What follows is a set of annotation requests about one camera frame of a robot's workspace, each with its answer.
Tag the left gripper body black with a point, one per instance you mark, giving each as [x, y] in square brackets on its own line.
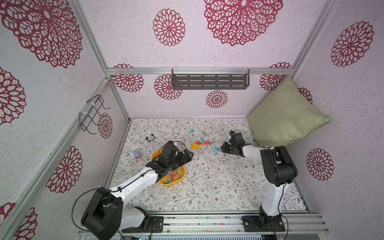
[178, 161]

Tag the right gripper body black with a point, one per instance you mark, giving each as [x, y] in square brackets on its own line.
[227, 147]

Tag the yellow plastic storage box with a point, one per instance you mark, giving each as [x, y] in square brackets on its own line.
[163, 176]

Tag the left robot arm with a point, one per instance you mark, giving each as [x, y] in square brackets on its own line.
[106, 214]

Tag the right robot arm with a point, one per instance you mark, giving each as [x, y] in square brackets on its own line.
[278, 166]

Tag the yellow clothespin pair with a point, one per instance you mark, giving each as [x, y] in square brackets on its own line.
[195, 146]

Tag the black white plush toy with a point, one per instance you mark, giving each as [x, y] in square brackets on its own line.
[150, 138]

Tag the floral table mat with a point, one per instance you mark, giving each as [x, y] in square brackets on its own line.
[214, 181]

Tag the green pillow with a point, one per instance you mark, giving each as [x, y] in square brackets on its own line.
[285, 116]

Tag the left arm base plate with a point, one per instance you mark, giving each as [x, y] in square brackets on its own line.
[150, 225]

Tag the grey wall shelf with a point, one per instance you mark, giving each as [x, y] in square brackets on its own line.
[186, 81]

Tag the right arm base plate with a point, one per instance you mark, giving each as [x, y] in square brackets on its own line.
[263, 224]

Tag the black wire wall rack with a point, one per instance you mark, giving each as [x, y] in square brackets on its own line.
[87, 118]

